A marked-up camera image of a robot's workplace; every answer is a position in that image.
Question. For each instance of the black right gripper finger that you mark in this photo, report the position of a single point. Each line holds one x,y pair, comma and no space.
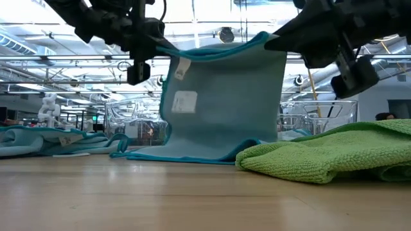
305,29
318,54

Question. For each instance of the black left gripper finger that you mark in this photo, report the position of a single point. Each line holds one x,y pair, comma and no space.
154,51
155,30

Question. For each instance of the light blue microfiber towel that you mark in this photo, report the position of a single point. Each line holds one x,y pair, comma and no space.
300,132
32,141
224,112

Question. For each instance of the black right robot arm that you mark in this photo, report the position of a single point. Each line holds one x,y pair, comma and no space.
399,16

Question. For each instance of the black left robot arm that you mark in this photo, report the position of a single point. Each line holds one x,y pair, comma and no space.
70,13

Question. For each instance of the green microfiber towel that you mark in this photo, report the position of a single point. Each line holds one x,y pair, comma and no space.
321,154

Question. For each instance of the white paper tag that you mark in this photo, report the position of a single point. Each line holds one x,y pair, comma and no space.
184,102
182,68

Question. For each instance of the person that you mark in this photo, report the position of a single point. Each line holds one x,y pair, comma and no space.
385,116

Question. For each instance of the white robot figure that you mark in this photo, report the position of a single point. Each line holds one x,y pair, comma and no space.
49,109

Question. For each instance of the white printed care label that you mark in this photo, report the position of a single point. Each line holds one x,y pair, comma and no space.
70,140

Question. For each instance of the silver ceiling duct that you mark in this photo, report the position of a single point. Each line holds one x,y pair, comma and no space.
391,64

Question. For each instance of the ceiling rail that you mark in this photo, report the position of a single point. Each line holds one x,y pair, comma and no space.
80,57

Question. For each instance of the white ceiling duct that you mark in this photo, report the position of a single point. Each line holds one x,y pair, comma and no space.
19,45

